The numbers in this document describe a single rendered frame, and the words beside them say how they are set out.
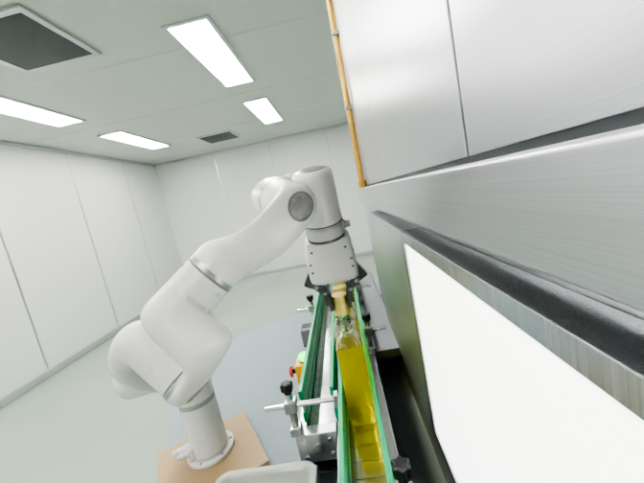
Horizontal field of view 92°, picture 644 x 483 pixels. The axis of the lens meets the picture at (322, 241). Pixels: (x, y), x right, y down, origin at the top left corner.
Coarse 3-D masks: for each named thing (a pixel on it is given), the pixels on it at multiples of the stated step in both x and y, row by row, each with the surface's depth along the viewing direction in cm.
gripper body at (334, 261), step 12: (336, 240) 59; (348, 240) 61; (312, 252) 61; (324, 252) 61; (336, 252) 61; (348, 252) 62; (312, 264) 63; (324, 264) 62; (336, 264) 62; (348, 264) 63; (312, 276) 64; (324, 276) 64; (336, 276) 64; (348, 276) 64
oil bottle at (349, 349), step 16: (336, 336) 69; (352, 336) 67; (336, 352) 68; (352, 352) 67; (352, 368) 68; (352, 384) 68; (368, 384) 68; (352, 400) 69; (368, 400) 69; (352, 416) 69; (368, 416) 69
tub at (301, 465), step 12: (252, 468) 69; (264, 468) 69; (276, 468) 68; (288, 468) 68; (300, 468) 68; (312, 468) 66; (228, 480) 69; (240, 480) 69; (252, 480) 68; (264, 480) 68; (276, 480) 68; (288, 480) 68; (300, 480) 68; (312, 480) 63
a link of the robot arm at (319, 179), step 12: (312, 168) 57; (324, 168) 56; (264, 180) 55; (300, 180) 55; (312, 180) 54; (324, 180) 55; (252, 192) 56; (312, 192) 55; (324, 192) 56; (324, 204) 56; (336, 204) 58; (324, 216) 57; (336, 216) 58; (312, 228) 58
